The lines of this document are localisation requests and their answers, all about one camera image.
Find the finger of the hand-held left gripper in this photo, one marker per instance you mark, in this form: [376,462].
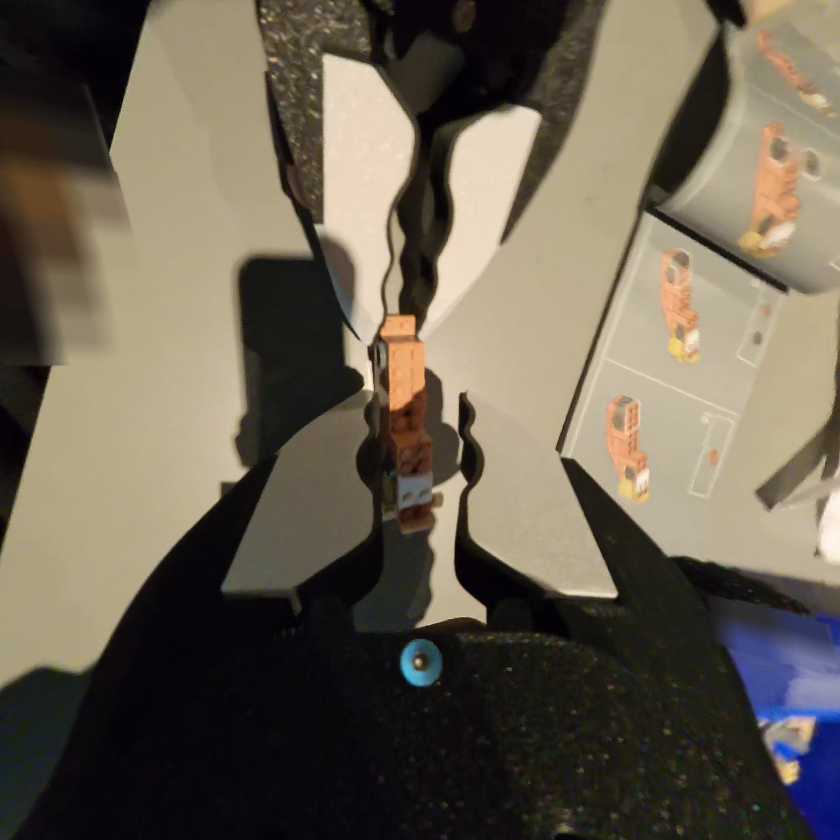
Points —
[364,151]
[485,190]

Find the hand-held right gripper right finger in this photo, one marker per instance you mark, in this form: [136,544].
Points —
[525,518]

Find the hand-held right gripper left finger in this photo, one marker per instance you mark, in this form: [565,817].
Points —
[295,525]

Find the orange toy brick model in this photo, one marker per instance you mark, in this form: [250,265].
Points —
[403,367]

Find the large blue plastic bin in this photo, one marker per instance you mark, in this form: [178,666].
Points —
[814,787]

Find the grey desk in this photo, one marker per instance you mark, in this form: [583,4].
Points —
[197,328]

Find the grey instruction booklet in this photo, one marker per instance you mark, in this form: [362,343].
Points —
[663,420]

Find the loose small toy bricks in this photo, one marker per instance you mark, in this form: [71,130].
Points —
[787,741]

